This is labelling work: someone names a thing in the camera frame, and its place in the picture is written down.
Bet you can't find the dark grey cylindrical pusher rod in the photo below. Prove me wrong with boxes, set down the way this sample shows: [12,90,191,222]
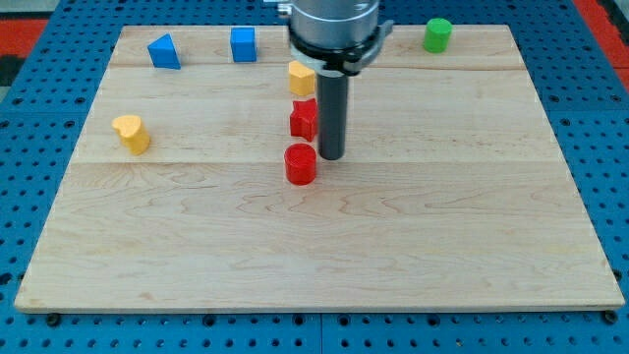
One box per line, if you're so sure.
[316,75,349,160]

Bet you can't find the yellow heart block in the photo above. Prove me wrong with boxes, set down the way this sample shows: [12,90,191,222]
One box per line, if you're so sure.
[111,115,150,155]

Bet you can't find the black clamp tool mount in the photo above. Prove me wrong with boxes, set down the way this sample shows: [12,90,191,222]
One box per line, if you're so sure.
[289,20,394,78]

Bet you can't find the blue cube block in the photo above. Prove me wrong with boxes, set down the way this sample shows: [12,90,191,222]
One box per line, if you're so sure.
[230,27,257,63]

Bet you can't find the light wooden board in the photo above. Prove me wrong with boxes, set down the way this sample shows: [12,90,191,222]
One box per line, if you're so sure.
[15,25,625,314]

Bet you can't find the red cylinder block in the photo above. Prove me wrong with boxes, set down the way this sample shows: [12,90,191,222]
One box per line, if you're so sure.
[284,144,316,186]

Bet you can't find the green cylinder block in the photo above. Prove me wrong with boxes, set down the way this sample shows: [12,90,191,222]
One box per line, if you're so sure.
[424,18,453,53]

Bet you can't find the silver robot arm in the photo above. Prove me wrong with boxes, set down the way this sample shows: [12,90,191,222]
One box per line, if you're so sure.
[264,0,394,160]

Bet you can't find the yellow pentagon block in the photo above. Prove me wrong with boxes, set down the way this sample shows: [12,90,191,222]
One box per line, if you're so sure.
[288,60,315,96]

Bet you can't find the red star block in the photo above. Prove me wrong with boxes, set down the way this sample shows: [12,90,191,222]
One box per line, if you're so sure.
[290,98,317,142]

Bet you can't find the blue triangle block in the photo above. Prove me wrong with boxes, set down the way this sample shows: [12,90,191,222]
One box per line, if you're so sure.
[147,33,181,70]

